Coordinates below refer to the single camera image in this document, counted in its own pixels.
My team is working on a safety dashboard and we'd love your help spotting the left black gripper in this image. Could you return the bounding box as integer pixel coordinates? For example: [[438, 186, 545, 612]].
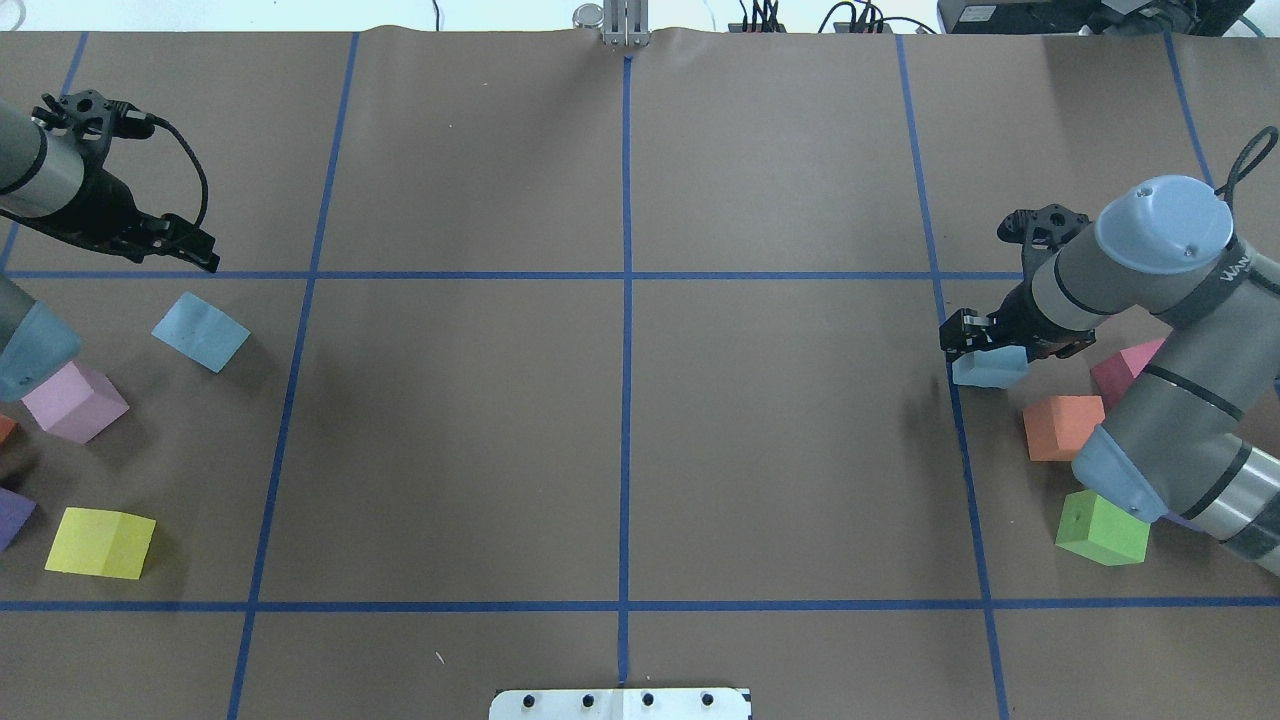
[[10, 170, 220, 274]]

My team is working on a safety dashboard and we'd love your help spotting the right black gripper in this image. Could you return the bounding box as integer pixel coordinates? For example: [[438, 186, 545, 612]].
[[938, 284, 1096, 361]]

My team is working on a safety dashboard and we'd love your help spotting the light blue block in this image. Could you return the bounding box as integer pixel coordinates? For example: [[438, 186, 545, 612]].
[[951, 345, 1029, 389], [151, 292, 251, 373]]

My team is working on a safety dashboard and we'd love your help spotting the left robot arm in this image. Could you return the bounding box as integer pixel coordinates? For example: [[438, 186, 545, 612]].
[[1, 90, 220, 404]]

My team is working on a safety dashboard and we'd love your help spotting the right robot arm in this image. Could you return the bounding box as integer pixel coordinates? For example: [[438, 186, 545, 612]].
[[940, 126, 1279, 573]]

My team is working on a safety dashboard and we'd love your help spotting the orange block right side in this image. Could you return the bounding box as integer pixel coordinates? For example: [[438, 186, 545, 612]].
[[1021, 395, 1105, 462]]

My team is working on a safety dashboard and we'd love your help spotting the orange block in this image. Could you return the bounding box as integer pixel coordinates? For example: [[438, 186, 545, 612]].
[[0, 414, 20, 445], [1021, 395, 1105, 462]]

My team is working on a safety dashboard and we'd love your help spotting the magenta block right side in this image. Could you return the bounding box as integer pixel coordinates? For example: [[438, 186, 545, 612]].
[[1089, 338, 1165, 411]]

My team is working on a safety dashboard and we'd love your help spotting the pink foam block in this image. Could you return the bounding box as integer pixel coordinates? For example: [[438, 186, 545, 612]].
[[22, 361, 131, 445]]

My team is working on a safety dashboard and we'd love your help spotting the green foam block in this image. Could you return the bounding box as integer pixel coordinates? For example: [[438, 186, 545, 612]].
[[1055, 489, 1149, 568]]

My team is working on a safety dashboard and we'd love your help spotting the orange block left side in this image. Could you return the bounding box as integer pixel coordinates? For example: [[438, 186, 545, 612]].
[[0, 414, 20, 445]]

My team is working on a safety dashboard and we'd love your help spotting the purple block left side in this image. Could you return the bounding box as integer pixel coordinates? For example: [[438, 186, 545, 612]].
[[0, 487, 38, 552]]

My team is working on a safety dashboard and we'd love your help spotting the yellow foam block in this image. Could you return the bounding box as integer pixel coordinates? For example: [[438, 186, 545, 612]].
[[44, 507, 157, 580]]

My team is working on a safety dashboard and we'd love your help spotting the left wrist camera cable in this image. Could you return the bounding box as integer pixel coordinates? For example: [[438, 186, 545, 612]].
[[140, 111, 210, 225]]

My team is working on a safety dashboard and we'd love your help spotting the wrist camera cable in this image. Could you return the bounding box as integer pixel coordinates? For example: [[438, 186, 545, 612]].
[[140, 111, 210, 225], [1212, 126, 1280, 201]]

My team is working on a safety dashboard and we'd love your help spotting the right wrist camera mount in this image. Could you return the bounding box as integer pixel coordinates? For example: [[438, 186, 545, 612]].
[[996, 204, 1092, 281]]

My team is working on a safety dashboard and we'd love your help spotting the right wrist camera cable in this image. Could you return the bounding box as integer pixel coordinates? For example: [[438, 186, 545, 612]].
[[1212, 126, 1280, 201]]

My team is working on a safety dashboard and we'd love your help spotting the aluminium frame post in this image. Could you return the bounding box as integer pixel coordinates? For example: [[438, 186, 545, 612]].
[[600, 0, 652, 47]]

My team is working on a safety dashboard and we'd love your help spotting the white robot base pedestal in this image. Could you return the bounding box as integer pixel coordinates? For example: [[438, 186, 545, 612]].
[[488, 687, 754, 719]]

